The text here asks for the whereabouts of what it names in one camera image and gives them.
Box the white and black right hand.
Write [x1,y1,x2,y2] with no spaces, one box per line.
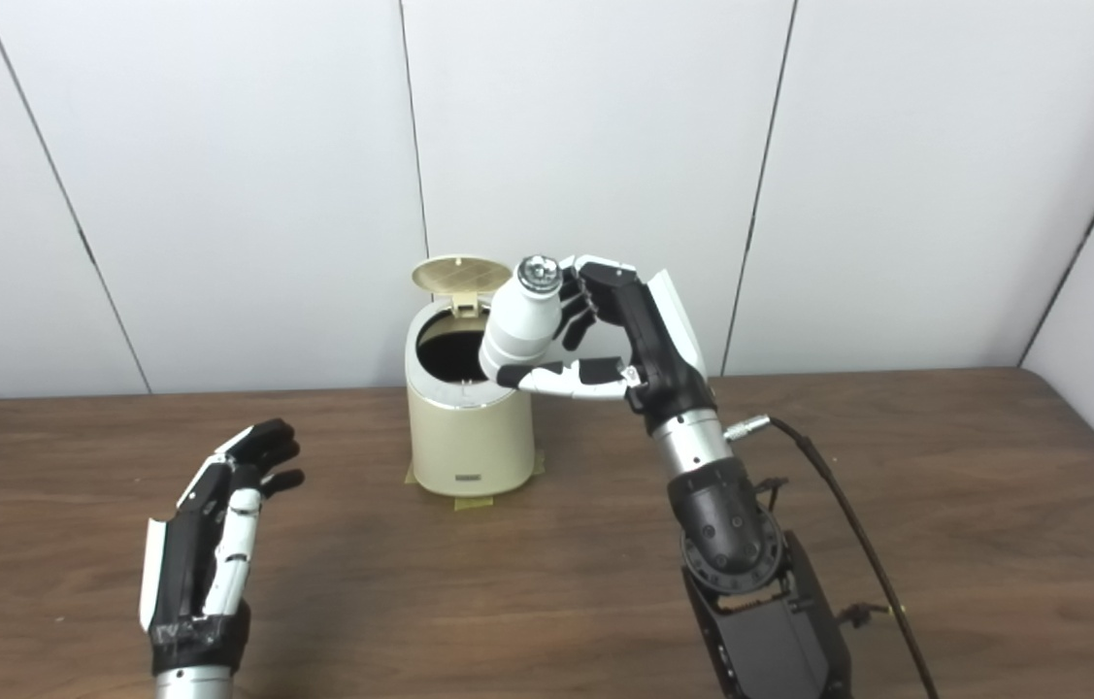
[496,254,717,435]

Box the cream-colored bin body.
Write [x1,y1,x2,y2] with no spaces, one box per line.
[405,296,538,498]

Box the small white plastic bottle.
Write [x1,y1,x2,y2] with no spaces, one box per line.
[479,255,564,387]

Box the white and black left hand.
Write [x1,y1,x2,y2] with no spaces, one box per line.
[139,419,305,676]

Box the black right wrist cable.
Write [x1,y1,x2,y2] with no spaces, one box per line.
[723,414,941,699]

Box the round cream bin lid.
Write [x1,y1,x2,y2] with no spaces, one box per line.
[411,255,514,316]

